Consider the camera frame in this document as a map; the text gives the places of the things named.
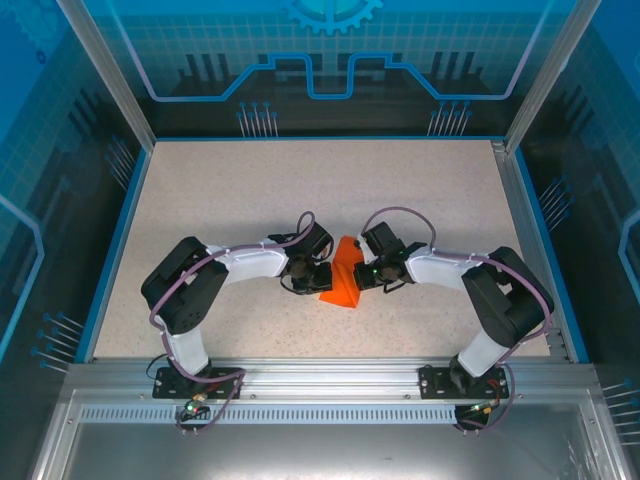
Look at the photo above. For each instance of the orange square paper sheet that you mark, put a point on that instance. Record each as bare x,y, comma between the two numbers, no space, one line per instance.
344,282

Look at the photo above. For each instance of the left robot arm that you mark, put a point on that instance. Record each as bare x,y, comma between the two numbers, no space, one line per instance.
180,290

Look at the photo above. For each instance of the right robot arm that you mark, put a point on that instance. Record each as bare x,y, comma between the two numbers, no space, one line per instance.
505,300

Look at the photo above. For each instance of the sheet metal tray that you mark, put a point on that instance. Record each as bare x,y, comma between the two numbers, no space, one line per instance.
320,450

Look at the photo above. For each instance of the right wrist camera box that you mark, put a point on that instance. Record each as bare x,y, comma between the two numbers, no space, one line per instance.
363,252

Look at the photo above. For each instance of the aluminium mounting rail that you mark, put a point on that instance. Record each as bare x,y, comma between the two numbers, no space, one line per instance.
325,380

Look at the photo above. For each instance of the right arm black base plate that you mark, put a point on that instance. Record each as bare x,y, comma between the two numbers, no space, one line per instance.
432,382

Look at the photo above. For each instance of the aluminium side rail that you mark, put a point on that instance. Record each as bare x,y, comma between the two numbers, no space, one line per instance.
526,240

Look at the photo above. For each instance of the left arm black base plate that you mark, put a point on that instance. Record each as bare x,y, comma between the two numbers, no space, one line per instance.
167,386

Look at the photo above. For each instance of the blue table border frame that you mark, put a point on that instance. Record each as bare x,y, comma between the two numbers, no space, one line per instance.
125,220

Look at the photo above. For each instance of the blue printed enclosure panel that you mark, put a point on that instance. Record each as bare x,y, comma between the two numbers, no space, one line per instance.
40,200
200,40
600,200

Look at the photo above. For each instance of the aluminium frame post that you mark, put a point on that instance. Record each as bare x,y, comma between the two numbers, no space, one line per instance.
111,75
547,75

